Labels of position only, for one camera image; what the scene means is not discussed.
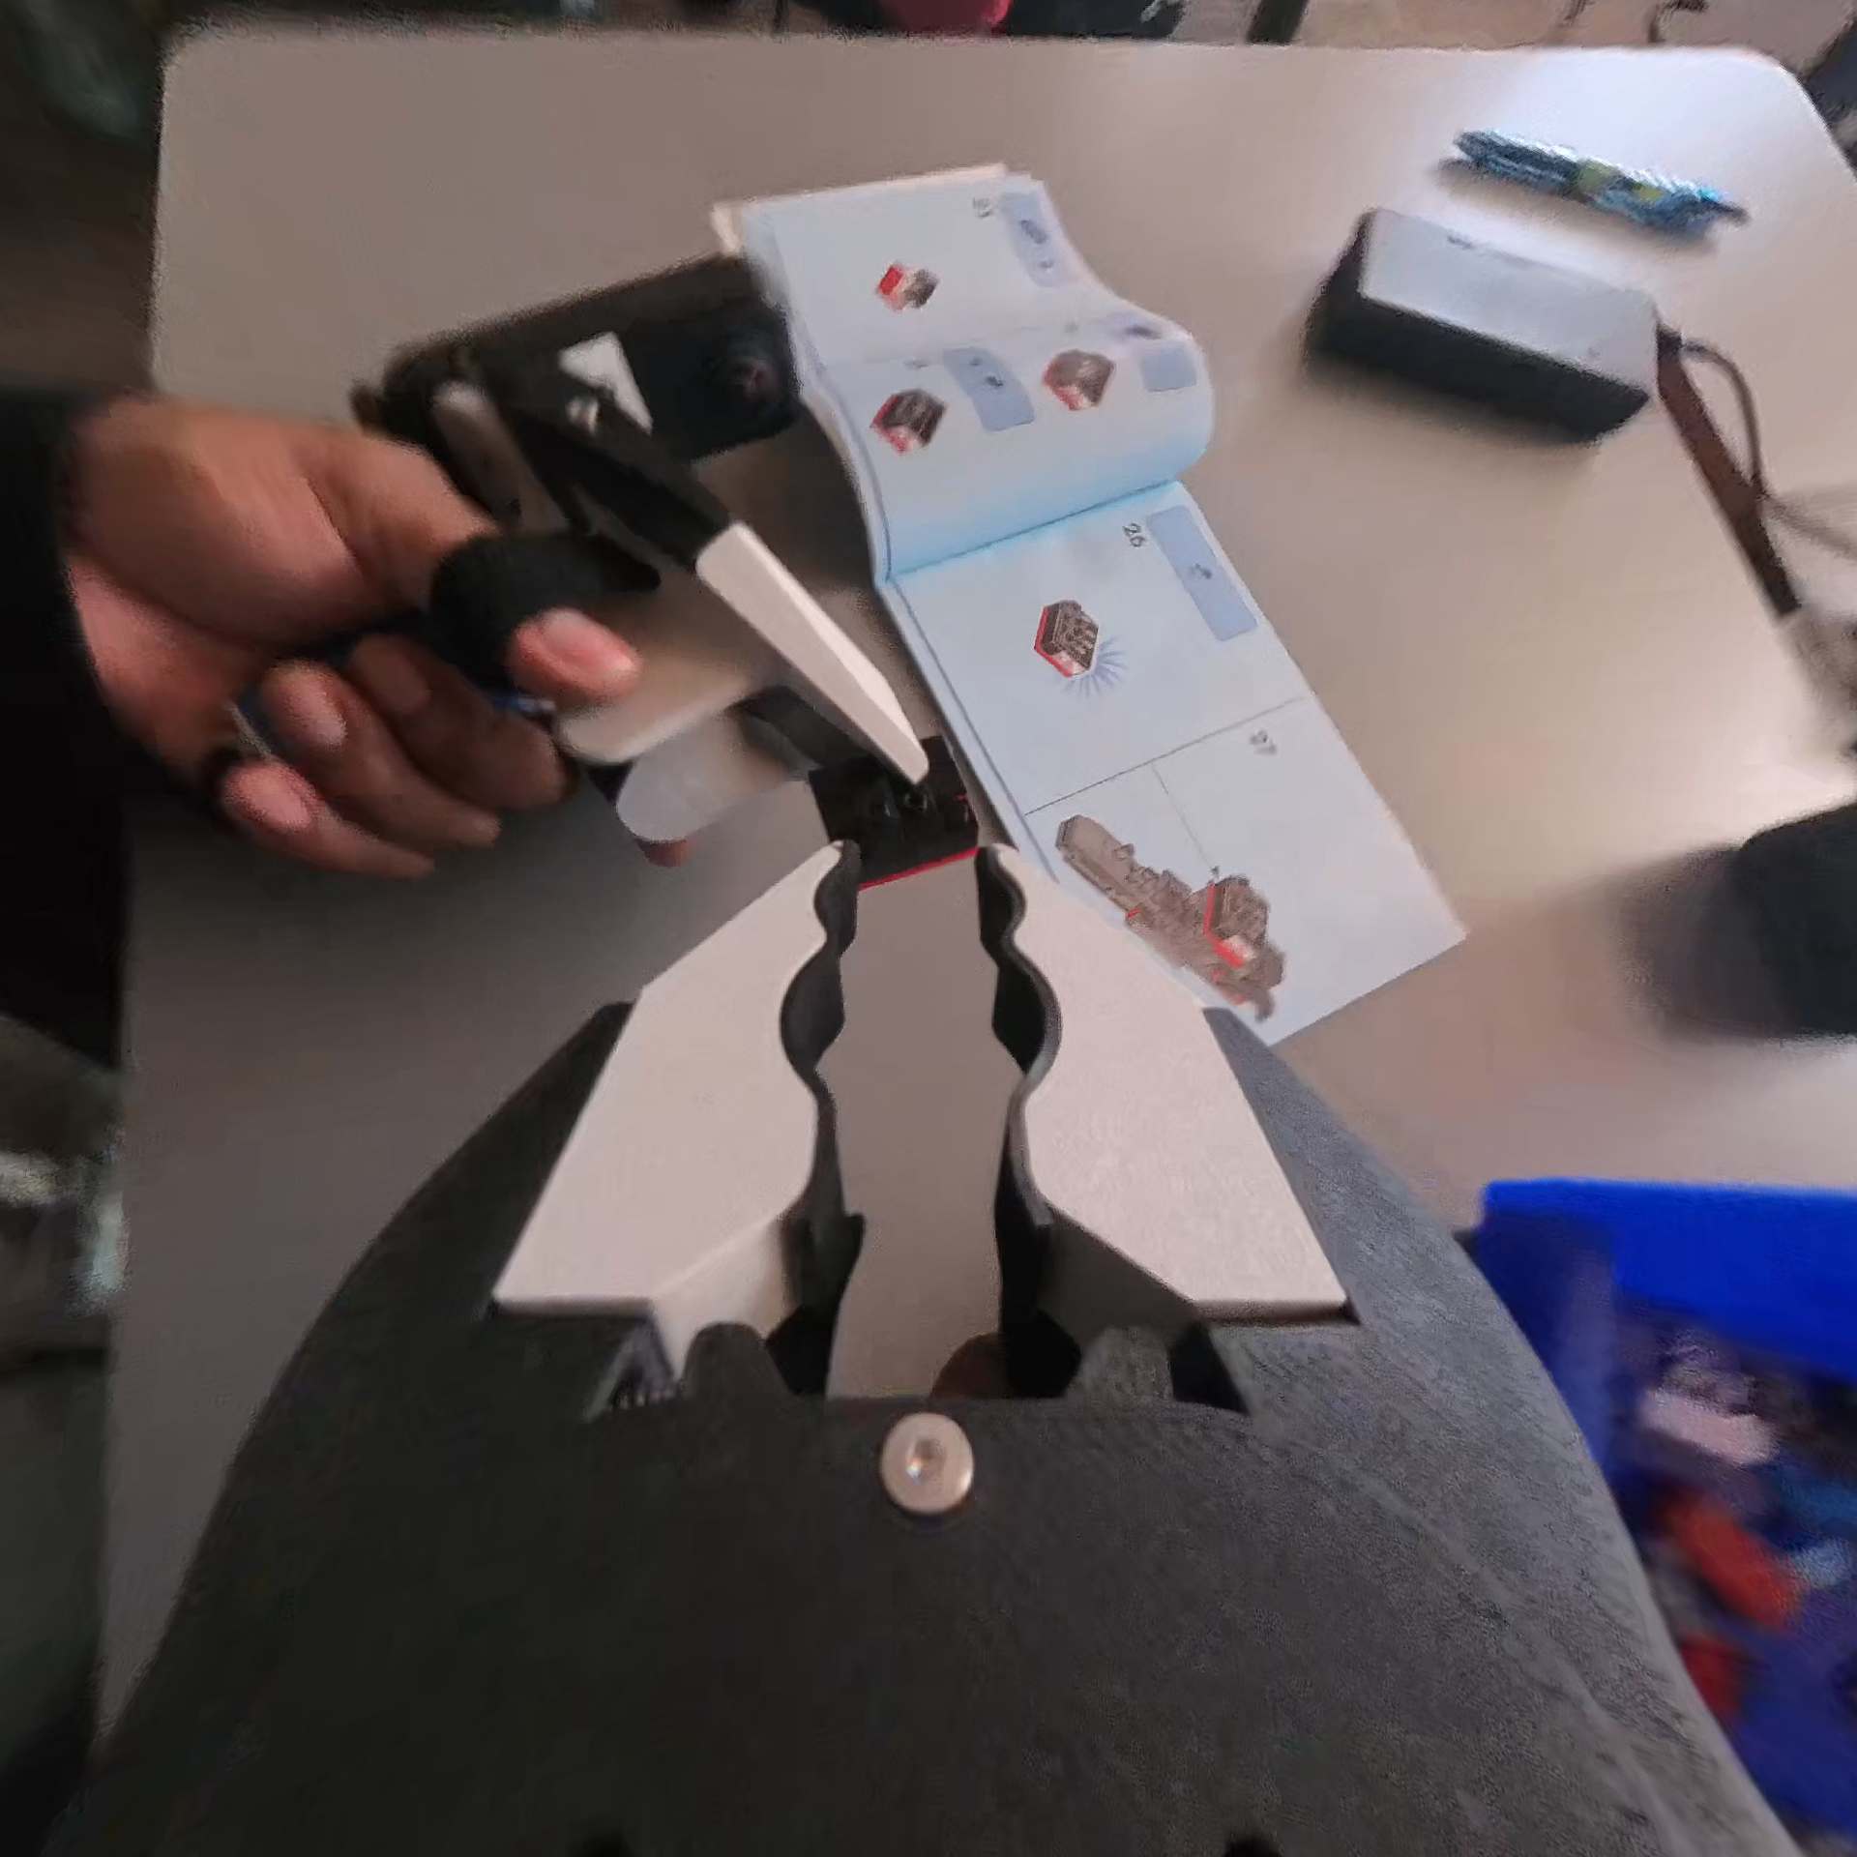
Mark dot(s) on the toy brick instruction booklet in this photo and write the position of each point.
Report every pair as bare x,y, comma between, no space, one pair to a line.
1087,653

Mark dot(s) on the blue plastic bin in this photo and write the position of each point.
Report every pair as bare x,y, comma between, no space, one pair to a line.
1666,1234

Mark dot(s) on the blue snack wrapper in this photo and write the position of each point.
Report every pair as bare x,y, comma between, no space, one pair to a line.
1597,177

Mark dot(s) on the grey desk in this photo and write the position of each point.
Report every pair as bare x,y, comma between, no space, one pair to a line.
1451,682

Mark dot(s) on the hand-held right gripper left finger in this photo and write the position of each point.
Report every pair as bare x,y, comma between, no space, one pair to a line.
680,1146

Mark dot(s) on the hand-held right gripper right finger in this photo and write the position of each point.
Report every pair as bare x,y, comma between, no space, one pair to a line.
1174,1160

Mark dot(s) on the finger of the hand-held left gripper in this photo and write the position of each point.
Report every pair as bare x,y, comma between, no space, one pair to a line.
696,697
792,640

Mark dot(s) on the pile of loose toy bricks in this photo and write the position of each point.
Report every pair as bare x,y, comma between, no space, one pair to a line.
1739,1524

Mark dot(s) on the black case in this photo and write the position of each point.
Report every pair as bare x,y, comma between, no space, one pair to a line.
1478,328

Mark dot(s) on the person's left hand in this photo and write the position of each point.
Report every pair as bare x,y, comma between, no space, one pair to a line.
260,580

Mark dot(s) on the black rounded object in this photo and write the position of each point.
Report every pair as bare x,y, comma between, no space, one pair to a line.
1769,921

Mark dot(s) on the red black toy brick assembly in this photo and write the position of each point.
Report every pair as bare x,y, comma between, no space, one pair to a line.
900,821

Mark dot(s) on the person's left forearm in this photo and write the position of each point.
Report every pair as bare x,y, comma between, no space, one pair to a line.
51,725

